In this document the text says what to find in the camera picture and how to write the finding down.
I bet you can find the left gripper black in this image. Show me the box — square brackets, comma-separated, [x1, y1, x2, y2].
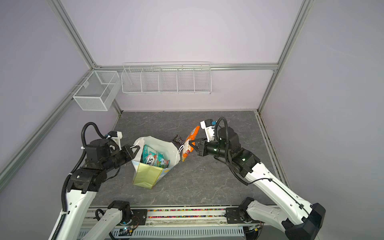
[102, 143, 140, 173]

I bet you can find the orange Fox's candy bag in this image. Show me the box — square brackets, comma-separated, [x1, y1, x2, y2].
[182, 126, 201, 162]

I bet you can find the Fox's mint blossom candy bag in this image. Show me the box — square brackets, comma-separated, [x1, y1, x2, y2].
[141, 145, 169, 169]

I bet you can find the illustrated paper gift bag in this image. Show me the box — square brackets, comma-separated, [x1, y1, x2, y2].
[132, 136, 183, 189]

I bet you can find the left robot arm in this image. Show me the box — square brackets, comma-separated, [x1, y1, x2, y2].
[50, 122, 141, 240]

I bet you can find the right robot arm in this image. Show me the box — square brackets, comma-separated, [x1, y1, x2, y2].
[187, 117, 326, 240]

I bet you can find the purple M&M's packet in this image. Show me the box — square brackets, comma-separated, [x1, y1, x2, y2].
[173, 135, 185, 146]

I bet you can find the white mesh box basket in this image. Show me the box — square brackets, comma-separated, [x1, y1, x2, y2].
[73, 71, 122, 112]

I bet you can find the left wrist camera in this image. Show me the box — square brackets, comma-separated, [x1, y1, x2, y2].
[106, 131, 123, 150]

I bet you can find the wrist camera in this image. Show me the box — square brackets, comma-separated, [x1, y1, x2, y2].
[106, 131, 123, 150]
[200, 119, 216, 143]

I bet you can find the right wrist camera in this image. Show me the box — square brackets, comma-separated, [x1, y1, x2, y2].
[200, 119, 216, 143]

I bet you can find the long white wire basket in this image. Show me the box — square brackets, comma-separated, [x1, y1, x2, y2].
[121, 62, 212, 94]

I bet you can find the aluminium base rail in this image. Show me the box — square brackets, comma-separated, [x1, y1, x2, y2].
[76, 203, 313, 240]

